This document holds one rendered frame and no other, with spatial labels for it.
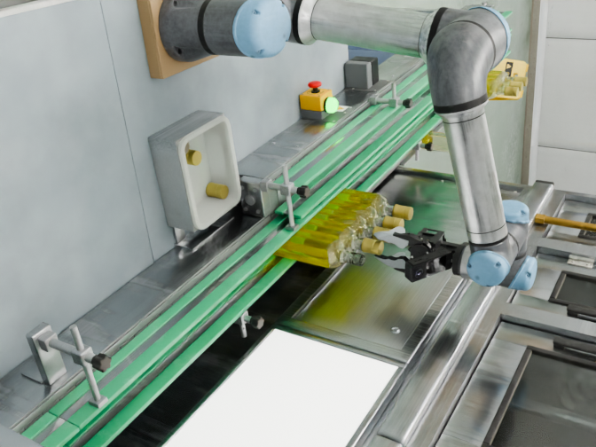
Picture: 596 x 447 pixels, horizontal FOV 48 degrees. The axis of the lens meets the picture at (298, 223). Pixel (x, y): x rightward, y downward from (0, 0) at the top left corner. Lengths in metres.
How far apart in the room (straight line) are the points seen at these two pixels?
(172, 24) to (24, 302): 0.61
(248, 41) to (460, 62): 0.41
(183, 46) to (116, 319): 0.57
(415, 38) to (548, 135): 6.59
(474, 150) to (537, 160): 6.80
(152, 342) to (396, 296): 0.61
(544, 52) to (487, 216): 6.36
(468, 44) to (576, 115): 6.55
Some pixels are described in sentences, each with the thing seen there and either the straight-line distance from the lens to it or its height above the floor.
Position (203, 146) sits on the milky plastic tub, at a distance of 1.60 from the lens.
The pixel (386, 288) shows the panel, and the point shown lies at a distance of 1.68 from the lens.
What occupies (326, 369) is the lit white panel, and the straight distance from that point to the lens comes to 1.46.
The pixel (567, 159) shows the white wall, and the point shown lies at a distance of 7.96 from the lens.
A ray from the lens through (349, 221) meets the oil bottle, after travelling 1.66.
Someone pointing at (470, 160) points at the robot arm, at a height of 1.42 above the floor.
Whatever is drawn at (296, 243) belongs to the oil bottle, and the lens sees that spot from 1.60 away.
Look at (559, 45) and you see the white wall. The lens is 7.57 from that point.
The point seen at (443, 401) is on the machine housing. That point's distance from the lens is 1.42.
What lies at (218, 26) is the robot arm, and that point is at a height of 0.92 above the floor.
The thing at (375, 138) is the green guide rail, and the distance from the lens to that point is 2.04.
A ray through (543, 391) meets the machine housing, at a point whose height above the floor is 1.58.
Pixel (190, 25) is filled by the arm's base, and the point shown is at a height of 0.85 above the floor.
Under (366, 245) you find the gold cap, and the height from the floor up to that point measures 1.13.
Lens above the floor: 1.78
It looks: 30 degrees down
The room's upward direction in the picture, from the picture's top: 102 degrees clockwise
